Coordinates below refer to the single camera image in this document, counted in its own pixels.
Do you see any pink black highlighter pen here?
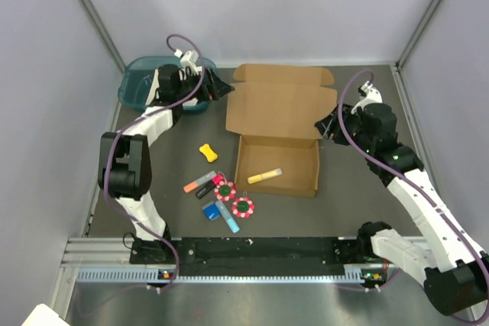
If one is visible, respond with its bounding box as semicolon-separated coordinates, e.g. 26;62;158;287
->
195;174;224;199

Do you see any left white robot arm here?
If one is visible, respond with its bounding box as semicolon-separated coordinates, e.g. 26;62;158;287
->
98;64;235;263

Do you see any brown cardboard box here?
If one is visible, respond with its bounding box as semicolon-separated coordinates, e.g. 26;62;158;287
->
225;63;337;197

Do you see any yellow highlighter pen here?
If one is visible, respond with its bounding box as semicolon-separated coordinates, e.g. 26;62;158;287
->
247;168;283;185

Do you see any light blue highlighter pen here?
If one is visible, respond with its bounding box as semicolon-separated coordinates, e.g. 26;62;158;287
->
215;200;240;234

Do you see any teal plastic bin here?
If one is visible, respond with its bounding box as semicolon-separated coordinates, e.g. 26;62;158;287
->
118;56;220;115

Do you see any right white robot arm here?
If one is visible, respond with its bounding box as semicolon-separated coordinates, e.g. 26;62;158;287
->
315;102;488;315

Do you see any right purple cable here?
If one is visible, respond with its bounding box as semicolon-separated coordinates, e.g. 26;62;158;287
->
338;69;489;323

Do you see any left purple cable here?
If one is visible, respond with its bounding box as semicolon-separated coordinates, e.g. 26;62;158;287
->
102;34;206;297

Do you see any yellow bone-shaped eraser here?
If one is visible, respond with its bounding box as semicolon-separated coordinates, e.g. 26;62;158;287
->
199;144;219;163

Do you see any pink green flower keychain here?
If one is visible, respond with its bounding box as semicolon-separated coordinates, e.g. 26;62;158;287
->
212;172;237;202

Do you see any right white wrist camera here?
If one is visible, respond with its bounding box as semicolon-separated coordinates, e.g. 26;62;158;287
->
351;81;383;115

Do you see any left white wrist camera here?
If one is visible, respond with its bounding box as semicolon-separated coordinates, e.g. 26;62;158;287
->
173;49;202;74

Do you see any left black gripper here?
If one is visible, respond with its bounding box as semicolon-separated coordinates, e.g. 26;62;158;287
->
176;66;235;102

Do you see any purple cable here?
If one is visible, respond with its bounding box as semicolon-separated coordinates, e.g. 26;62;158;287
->
102;34;206;297
338;69;489;323

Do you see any white box corner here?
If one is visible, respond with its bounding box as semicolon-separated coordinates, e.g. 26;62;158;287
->
21;304;69;326

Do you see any white paper sheet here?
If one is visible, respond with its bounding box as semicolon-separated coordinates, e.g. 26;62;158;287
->
145;69;159;105

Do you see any orange highlighter pen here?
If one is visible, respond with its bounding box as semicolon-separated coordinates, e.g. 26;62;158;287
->
183;171;217;193

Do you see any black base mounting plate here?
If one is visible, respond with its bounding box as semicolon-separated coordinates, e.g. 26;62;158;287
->
130;237;392;270

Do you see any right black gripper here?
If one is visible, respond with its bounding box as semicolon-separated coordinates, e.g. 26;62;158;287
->
315;102;374;153

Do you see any aluminium frame rail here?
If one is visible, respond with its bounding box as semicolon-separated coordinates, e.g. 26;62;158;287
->
61;237;132;267

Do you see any grey slotted cable duct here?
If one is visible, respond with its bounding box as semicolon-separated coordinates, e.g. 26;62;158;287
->
76;266;387;285

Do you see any blue rectangular eraser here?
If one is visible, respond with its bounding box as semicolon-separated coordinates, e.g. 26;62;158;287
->
202;202;220;221

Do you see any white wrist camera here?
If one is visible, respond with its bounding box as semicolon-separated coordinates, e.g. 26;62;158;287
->
173;49;202;74
351;81;383;115

